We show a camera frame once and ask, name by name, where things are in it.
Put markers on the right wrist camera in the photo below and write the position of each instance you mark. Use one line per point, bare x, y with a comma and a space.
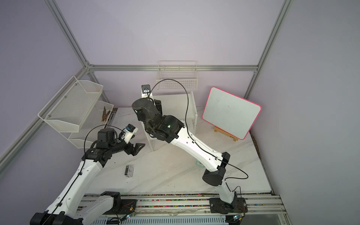
146, 91

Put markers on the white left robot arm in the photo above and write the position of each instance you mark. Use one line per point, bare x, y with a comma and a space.
64, 209

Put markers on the white mesh upper bin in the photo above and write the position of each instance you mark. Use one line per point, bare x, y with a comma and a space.
68, 110

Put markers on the white mesh lower bin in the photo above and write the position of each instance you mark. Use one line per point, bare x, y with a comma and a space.
93, 124

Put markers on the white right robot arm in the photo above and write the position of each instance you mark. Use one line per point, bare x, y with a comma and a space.
169, 129

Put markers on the pink-rimmed whiteboard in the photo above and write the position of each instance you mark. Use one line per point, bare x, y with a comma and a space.
230, 113

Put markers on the white wire wall basket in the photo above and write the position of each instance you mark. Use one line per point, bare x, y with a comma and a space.
172, 75

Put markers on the white two-tier shelf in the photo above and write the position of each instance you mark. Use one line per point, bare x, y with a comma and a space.
181, 107

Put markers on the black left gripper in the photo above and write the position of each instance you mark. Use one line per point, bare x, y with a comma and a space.
130, 151

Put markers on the white mesh bin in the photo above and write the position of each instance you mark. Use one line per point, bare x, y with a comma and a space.
93, 124
68, 110

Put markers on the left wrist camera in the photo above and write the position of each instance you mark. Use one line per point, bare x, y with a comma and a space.
127, 133

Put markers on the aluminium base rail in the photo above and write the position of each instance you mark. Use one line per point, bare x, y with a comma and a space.
196, 209

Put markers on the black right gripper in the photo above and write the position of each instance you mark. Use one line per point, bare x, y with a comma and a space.
160, 104

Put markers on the aluminium frame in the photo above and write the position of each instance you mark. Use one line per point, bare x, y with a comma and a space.
89, 69

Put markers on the mint square alarm clock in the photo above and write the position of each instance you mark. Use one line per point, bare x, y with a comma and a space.
199, 164

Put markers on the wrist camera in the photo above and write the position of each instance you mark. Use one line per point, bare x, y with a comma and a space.
127, 133
146, 91

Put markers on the small clear grey box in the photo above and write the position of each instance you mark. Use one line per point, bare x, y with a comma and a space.
129, 171

